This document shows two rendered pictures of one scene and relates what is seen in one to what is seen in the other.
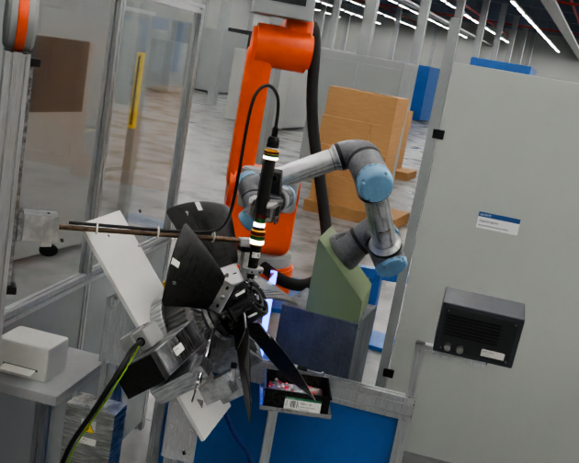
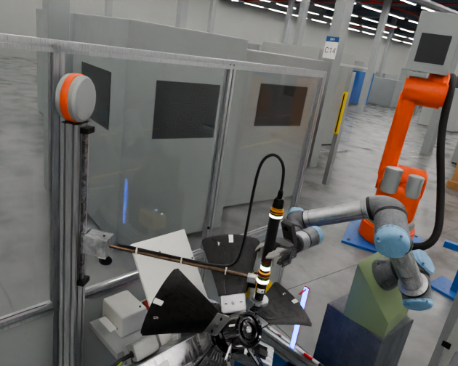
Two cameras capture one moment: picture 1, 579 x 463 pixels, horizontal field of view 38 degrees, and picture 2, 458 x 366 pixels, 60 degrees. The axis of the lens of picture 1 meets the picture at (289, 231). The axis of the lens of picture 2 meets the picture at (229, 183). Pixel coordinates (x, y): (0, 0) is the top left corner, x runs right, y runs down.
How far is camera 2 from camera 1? 134 cm
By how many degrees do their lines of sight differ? 31
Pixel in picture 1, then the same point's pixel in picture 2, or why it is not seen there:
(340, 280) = (371, 301)
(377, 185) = (392, 245)
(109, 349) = not seen: hidden behind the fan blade
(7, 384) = (99, 332)
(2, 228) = (68, 243)
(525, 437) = not seen: outside the picture
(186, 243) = (173, 285)
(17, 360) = (110, 317)
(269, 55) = (414, 97)
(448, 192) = not seen: outside the picture
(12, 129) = (69, 178)
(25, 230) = (83, 247)
